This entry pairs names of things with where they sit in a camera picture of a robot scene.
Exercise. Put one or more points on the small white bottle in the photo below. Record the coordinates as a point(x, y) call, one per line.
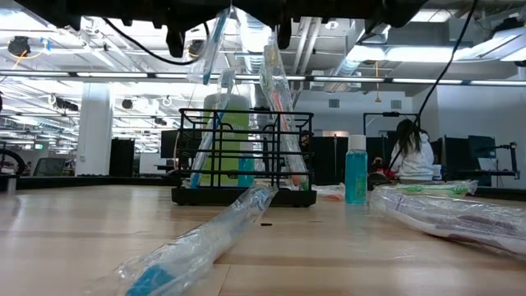
point(436, 172)

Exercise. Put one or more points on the blue mouthwash bottle white cap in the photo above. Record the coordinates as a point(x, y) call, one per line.
point(246, 164)
point(356, 172)

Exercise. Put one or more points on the blue toothbrush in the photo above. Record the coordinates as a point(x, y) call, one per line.
point(213, 45)
point(197, 242)
point(213, 127)

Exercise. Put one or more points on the black cabinet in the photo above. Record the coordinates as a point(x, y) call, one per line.
point(121, 158)

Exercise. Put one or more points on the black monitor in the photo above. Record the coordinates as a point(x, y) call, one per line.
point(168, 144)

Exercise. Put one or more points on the purple toothbrush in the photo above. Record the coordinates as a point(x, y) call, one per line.
point(452, 222)

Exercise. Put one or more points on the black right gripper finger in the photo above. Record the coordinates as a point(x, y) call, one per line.
point(263, 19)
point(259, 6)

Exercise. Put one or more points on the black frame stand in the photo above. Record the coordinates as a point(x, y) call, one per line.
point(390, 114)

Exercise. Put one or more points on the dark desk monitor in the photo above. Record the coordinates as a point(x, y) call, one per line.
point(481, 146)

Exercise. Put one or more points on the green toothbrush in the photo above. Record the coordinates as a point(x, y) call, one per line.
point(266, 87)
point(435, 189)

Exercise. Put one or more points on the black aluminium table frame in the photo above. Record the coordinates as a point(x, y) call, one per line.
point(49, 183)

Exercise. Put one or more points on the black camera arm stand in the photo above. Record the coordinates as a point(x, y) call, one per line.
point(512, 160)

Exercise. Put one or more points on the small orange wrapped item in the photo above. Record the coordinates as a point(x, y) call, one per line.
point(333, 193)

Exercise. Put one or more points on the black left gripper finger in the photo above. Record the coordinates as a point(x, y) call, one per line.
point(203, 17)
point(209, 6)

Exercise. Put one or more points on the white pillar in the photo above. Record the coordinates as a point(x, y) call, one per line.
point(94, 135)

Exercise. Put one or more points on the silver ventilation duct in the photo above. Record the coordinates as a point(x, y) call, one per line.
point(255, 45)

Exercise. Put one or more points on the orange toothbrush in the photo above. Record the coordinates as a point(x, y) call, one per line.
point(279, 107)

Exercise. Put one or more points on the green wipes canister white lid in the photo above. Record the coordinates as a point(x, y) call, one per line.
point(240, 103)

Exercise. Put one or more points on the person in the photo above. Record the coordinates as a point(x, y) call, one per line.
point(415, 160)

